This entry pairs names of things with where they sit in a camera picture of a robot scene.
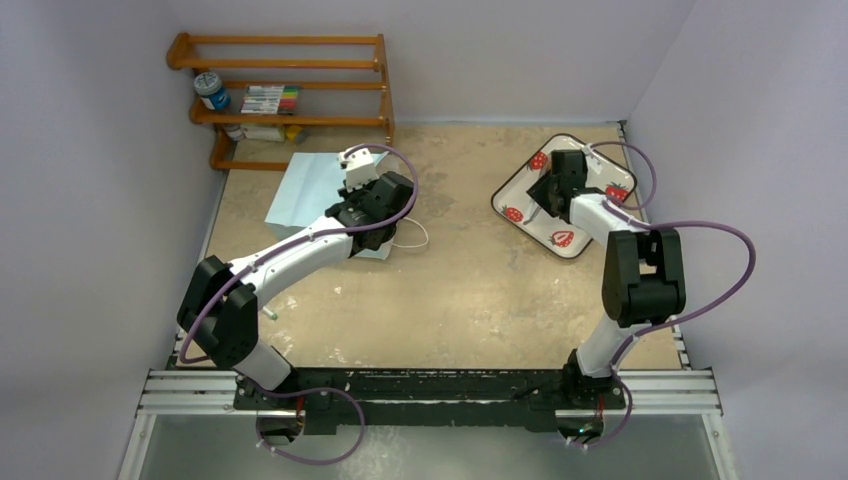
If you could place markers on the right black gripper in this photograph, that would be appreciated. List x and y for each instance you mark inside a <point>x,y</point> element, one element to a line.
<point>548,192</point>

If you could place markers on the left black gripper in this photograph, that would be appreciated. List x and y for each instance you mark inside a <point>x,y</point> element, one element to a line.
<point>350,196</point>

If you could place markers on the metal tongs with white handle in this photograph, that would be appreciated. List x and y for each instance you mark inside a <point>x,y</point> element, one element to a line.
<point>532,216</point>

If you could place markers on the light blue paper bag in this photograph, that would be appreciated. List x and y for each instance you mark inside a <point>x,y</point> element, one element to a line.
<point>312,184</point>

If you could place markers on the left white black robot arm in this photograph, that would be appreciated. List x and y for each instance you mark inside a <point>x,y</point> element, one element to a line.
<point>220,308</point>

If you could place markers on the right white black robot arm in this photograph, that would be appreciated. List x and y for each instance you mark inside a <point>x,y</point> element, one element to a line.
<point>643,281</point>

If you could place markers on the white strawberry print tray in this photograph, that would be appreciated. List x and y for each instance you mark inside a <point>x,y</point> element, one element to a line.
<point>560,238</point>

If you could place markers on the small yellow block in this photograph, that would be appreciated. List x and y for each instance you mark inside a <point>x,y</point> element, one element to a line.
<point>295,134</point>

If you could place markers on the small white box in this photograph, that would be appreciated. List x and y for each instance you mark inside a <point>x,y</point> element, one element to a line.
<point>263,133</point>

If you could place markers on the box of coloured markers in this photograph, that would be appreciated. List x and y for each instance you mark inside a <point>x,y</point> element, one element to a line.
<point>270,99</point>

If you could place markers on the green capped white marker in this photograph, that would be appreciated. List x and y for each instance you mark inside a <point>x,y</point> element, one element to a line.
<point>269,313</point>

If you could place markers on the blue lidded jar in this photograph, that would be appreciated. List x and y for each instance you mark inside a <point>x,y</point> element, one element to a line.
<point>211,90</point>

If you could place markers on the orange wooden shelf rack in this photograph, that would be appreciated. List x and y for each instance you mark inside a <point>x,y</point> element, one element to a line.
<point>183,54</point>

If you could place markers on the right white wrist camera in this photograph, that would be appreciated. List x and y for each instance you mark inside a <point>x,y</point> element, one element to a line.
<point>593,161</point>

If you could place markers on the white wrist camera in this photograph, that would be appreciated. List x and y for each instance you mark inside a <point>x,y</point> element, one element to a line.
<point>593,161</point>
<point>359,168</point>

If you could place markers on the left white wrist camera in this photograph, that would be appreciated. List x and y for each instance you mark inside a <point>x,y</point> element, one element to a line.
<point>359,168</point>

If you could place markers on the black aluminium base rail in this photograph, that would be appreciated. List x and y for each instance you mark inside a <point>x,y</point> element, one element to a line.
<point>535,400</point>

